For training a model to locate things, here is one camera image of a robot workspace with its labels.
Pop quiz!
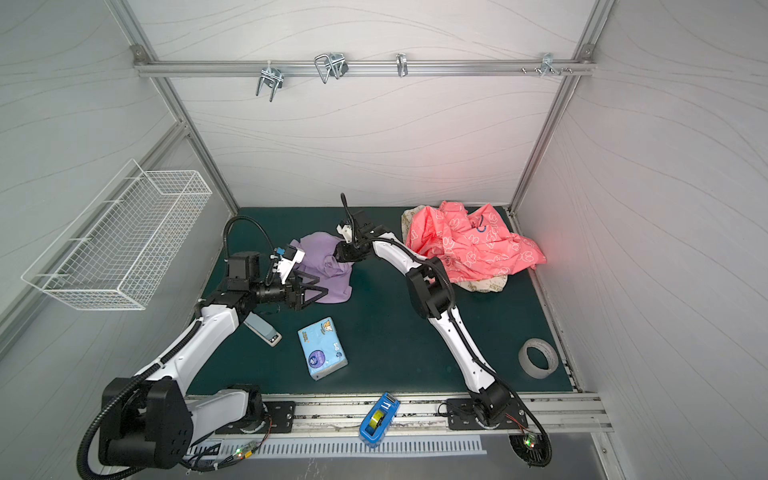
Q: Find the small metal ring bracket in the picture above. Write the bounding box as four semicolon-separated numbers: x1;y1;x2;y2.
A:
395;53;408;78

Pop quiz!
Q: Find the aluminium front rail base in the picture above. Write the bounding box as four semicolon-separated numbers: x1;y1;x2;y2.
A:
179;392;614;442

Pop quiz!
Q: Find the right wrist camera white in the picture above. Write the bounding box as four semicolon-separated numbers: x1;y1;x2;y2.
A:
336;223;354;243

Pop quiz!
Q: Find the clear tape roll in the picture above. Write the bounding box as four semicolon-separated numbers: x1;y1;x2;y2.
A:
518;338;560;380

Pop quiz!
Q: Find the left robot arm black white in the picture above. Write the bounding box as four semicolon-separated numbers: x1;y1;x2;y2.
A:
76;246;327;479

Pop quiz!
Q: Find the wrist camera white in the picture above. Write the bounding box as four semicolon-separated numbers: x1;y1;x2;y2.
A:
336;223;354;243
272;245;305;284

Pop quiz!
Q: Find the right black corrugated cable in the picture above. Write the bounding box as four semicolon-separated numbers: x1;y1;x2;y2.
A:
506;395;554;468

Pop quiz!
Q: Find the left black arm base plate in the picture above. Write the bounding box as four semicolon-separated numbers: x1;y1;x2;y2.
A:
215;401;296;435

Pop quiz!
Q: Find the left black corrugated cable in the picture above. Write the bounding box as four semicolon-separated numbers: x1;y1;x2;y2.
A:
179;440;271;474

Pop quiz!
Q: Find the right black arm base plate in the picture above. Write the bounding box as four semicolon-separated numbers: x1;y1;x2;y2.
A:
437;398;529;432

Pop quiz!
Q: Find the metal U-bolt clamp middle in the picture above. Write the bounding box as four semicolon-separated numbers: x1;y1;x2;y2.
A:
314;52;349;84

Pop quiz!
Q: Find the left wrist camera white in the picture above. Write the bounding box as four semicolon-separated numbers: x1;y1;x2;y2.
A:
272;245;305;284

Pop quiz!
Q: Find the metal U-bolt clamp left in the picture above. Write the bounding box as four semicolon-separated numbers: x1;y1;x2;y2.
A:
255;66;284;102

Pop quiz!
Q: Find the black corrugated cable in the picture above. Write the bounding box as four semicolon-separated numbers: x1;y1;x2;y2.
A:
179;440;271;474
506;395;554;468

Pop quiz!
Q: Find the pink patterned cloth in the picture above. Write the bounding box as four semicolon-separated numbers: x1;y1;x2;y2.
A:
403;201;547;284

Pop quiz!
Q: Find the blue tape dispenser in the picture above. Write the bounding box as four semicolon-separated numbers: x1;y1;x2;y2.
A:
359;392;401;448

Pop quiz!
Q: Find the metal hook bracket right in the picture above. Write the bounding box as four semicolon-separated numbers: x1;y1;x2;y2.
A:
520;53;573;78

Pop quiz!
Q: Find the metal u-bolt clamp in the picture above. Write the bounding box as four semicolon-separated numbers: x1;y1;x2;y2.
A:
255;66;284;102
314;52;349;84

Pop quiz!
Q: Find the beige patterned cloth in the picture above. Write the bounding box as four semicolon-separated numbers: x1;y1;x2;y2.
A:
401;205;507;293

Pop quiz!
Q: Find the purple cloth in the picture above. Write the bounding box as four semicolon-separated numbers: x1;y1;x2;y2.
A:
290;232;353;304

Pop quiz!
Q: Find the light blue tissue pack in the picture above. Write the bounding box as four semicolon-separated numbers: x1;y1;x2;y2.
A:
297;317;348;381

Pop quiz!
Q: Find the small grey white device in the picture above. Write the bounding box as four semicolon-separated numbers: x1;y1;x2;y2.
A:
244;313;282;347

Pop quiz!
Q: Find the white slotted cable duct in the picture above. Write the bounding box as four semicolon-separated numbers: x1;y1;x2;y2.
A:
185;435;487;462

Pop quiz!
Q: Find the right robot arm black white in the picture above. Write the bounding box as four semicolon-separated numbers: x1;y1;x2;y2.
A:
334;207;527;428

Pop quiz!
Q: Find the aluminium top rail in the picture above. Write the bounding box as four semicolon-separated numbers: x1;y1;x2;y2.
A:
134;57;597;78

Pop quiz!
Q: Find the white wire basket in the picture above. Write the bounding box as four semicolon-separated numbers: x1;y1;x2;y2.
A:
21;159;212;311

